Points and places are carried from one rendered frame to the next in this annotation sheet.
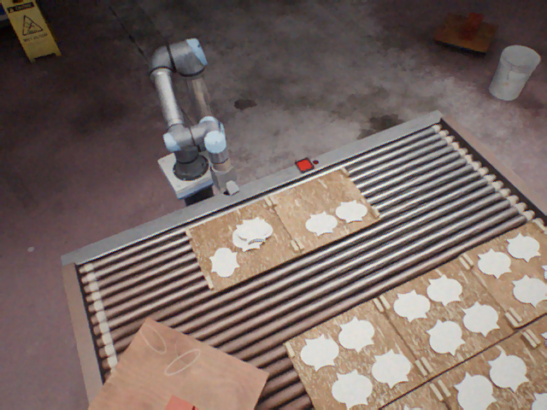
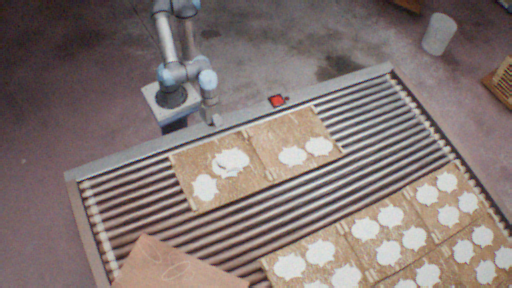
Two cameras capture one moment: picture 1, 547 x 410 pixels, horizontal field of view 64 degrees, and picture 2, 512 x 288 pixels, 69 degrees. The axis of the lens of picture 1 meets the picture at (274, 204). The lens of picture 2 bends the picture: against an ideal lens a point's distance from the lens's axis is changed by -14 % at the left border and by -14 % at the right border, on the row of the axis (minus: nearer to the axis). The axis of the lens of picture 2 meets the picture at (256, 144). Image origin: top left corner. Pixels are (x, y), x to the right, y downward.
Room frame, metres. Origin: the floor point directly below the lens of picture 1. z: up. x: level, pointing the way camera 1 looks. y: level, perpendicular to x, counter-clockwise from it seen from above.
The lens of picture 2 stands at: (-0.05, 0.20, 2.75)
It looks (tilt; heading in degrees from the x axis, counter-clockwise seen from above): 56 degrees down; 350
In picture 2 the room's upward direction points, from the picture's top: 9 degrees clockwise
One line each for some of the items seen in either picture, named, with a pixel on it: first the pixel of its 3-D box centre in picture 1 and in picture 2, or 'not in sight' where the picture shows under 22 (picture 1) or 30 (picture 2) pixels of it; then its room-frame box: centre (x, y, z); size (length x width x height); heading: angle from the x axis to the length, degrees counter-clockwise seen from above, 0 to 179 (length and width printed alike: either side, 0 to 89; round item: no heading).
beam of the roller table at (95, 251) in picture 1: (273, 184); (248, 116); (1.39, 0.00, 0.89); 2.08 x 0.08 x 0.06; 114
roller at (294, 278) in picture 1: (326, 264); (296, 192); (0.91, -0.21, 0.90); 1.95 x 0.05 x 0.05; 114
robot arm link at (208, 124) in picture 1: (206, 131); (199, 69); (1.26, 0.25, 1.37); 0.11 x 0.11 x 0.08; 16
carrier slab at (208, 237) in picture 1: (241, 243); (219, 170); (1.02, 0.16, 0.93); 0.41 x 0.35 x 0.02; 114
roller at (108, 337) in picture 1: (314, 246); (286, 176); (1.00, -0.17, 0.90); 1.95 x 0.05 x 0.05; 114
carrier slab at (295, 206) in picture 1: (322, 208); (293, 142); (1.18, -0.23, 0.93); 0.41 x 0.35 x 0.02; 113
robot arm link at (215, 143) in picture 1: (216, 146); (208, 83); (1.18, 0.21, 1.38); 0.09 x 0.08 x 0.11; 15
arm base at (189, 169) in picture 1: (188, 161); (170, 90); (1.52, 0.43, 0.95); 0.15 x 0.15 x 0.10
